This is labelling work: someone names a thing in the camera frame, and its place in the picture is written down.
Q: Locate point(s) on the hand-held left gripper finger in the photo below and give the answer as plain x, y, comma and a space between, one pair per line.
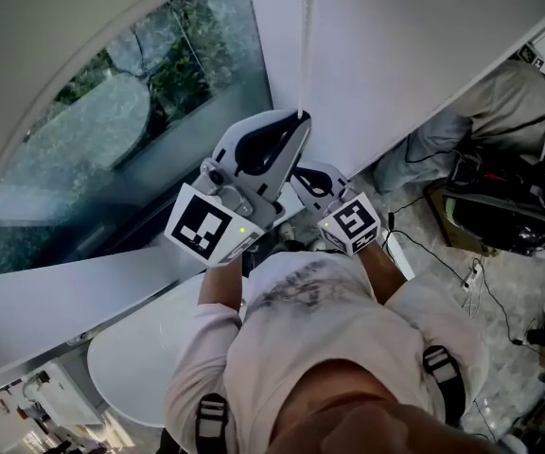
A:
234, 135
286, 159

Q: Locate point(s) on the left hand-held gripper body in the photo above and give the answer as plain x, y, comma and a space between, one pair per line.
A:
201, 227

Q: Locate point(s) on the person's white t-shirt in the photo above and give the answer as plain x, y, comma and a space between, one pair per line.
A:
310, 324

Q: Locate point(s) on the white roller blind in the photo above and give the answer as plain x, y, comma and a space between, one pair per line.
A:
17, 17

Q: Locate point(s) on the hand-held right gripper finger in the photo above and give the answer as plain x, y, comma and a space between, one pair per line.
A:
303, 192
339, 180

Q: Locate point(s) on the person's head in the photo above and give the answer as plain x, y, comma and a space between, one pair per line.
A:
372, 419

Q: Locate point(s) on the black backpack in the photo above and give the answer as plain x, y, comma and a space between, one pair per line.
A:
499, 220

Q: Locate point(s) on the person's right forearm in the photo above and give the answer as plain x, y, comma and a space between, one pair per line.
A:
383, 272

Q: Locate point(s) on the white flat board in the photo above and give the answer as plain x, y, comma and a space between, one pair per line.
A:
402, 258

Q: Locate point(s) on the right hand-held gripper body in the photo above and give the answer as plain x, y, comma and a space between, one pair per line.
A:
350, 222

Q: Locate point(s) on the brown cardboard box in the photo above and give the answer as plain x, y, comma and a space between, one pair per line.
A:
462, 237

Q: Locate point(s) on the white power strip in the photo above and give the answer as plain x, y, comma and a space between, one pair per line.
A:
472, 276

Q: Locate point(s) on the white window sill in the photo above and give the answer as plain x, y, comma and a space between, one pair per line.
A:
64, 310

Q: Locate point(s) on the person's right shoe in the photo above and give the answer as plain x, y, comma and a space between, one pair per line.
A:
318, 245

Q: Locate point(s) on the glass window pane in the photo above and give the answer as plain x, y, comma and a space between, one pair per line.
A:
88, 159

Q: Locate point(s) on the white round stool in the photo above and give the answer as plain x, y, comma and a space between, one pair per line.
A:
135, 357

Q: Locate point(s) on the person's left forearm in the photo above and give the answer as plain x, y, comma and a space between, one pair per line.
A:
220, 286

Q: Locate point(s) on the person's left shoe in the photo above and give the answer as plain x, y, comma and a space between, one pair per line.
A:
286, 232

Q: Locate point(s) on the person's shoe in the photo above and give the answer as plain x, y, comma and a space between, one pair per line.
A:
286, 232
318, 245

